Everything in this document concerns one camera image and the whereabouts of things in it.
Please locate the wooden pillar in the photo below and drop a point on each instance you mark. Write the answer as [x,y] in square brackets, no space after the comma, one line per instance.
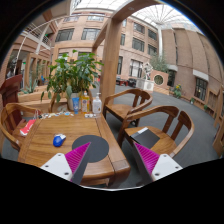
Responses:
[110,35]

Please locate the wooden chair left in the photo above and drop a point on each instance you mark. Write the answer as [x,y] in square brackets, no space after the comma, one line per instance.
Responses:
[11,122]

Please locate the blue computer mouse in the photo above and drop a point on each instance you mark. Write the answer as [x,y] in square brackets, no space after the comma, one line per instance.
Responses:
[58,140]

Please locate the white pump dispenser bottle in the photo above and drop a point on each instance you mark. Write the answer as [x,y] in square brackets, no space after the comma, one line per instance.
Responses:
[97,104]

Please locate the potted green plant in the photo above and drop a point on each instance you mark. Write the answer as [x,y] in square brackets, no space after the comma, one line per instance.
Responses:
[68,77]

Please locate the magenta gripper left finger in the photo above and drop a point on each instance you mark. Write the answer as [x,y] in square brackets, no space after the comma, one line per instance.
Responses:
[69,166]

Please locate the wooden table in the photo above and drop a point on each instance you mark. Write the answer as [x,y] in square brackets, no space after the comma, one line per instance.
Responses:
[38,147]

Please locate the yellow liquid bottle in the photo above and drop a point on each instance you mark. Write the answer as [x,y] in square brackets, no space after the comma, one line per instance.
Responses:
[85,103]

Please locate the round dark grey mouse pad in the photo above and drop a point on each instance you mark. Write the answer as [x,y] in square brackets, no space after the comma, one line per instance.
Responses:
[98,148]

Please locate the black notebook on chair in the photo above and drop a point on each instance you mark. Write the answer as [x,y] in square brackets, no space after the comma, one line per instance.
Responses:
[145,137]

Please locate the white statue on pedestal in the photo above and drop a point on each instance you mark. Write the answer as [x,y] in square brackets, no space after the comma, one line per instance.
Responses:
[145,83]

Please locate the red white package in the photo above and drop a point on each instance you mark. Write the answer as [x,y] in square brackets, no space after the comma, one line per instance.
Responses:
[24,131]

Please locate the wooden chair near right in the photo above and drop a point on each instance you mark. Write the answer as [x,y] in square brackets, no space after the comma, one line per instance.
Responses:
[166,143]

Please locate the blue tube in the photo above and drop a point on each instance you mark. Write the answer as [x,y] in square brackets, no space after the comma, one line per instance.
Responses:
[75,104]

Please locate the wooden chair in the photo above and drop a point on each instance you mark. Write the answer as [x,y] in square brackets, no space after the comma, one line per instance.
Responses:
[11,122]
[166,143]
[141,100]

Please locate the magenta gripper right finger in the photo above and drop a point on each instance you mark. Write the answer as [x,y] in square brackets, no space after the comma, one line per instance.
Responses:
[153,166]

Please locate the wooden chair far right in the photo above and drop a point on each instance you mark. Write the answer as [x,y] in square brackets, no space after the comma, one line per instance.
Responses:
[141,100]

